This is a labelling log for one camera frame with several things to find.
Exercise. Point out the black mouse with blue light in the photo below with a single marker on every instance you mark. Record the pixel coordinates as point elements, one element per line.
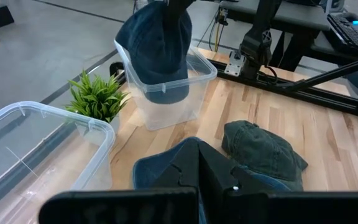
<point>351,18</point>

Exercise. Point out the black aluminium table frame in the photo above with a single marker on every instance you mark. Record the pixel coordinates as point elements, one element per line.
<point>322,95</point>

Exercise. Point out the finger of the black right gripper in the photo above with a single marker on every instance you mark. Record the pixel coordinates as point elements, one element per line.
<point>179,11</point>

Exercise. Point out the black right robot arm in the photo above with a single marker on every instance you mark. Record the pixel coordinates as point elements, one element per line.
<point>259,40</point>

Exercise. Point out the black diagonal strut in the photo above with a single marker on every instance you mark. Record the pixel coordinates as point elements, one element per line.
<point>331,73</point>

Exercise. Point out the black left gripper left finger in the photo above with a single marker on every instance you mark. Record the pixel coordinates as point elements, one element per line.
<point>185,168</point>

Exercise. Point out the clear plastic container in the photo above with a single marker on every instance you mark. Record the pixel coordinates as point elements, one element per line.
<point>42,174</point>
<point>166,115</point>

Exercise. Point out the navy blue cap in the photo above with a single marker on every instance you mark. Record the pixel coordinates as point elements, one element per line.
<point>154,46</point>

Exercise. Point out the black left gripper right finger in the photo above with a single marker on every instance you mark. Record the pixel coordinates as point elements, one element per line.
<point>219,174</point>

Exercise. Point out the silver metal bracket plate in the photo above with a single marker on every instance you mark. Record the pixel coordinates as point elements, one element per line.
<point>234,64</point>

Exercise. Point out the green plant in white pot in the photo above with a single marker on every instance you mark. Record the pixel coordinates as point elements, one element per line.
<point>96,96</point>

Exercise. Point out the black keyboard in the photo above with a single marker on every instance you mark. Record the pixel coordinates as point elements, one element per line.
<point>351,34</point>

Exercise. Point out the dark green cap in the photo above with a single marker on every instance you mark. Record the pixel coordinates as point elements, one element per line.
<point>259,149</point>

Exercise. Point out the grey desk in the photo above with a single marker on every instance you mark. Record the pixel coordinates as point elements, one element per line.
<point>291,14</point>

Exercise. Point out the blue denim cap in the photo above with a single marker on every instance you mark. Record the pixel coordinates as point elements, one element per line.
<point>148,171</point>

